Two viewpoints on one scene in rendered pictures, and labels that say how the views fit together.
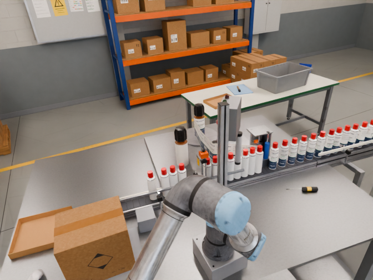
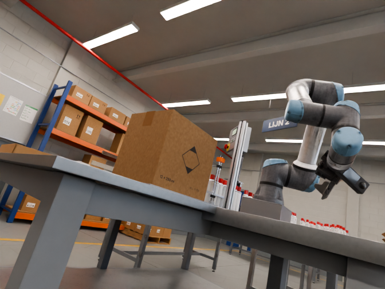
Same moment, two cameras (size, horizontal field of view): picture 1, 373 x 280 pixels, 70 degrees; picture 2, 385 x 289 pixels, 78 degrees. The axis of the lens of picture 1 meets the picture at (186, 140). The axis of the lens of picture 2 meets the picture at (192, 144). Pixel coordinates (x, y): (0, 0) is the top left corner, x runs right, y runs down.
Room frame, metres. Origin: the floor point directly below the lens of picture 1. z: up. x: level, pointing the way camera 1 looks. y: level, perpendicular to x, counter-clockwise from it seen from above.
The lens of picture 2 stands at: (-0.01, 0.85, 0.80)
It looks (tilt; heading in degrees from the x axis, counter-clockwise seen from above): 16 degrees up; 331
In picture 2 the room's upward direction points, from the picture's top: 14 degrees clockwise
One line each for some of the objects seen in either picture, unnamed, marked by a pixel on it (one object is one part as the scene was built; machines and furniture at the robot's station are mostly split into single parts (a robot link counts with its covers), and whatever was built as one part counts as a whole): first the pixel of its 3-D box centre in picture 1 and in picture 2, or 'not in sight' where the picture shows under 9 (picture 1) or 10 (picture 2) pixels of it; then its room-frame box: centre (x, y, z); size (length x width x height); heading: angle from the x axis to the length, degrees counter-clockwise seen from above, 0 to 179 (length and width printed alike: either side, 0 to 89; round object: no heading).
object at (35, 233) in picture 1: (43, 230); (50, 162); (1.08, 0.85, 0.85); 0.30 x 0.26 x 0.04; 106
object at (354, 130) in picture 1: (352, 136); not in sight; (1.66, -1.22, 0.98); 0.05 x 0.05 x 0.20
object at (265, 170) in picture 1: (206, 186); not in sight; (1.35, -0.11, 0.86); 1.65 x 0.08 x 0.04; 106
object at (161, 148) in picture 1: (200, 149); not in sight; (1.81, -0.11, 0.86); 0.80 x 0.67 x 0.05; 106
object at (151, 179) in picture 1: (151, 185); not in sight; (1.26, 0.22, 0.98); 0.05 x 0.05 x 0.20
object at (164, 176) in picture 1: (165, 182); not in sight; (1.28, 0.14, 0.98); 0.05 x 0.05 x 0.20
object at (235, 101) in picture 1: (229, 118); (238, 140); (1.30, -0.24, 1.38); 0.17 x 0.10 x 0.19; 161
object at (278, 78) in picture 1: (282, 77); not in sight; (3.26, -1.26, 0.91); 0.60 x 0.40 x 0.22; 117
